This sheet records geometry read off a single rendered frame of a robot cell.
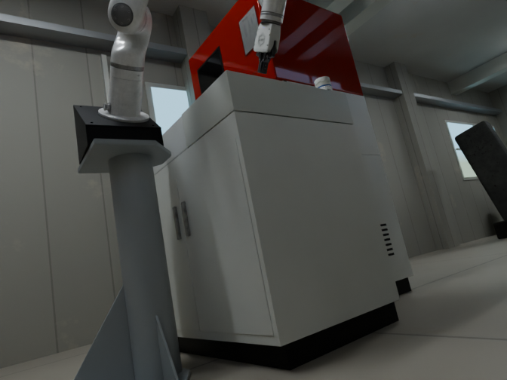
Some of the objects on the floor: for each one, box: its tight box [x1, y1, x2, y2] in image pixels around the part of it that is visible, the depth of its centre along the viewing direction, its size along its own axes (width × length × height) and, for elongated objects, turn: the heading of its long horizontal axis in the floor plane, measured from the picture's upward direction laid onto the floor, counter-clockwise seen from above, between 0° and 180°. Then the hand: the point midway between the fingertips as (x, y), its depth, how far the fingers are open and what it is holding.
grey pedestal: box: [73, 139, 191, 380], centre depth 127 cm, size 51×44×82 cm
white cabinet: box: [154, 111, 400, 370], centre depth 167 cm, size 64×96×82 cm, turn 172°
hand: (262, 67), depth 137 cm, fingers closed
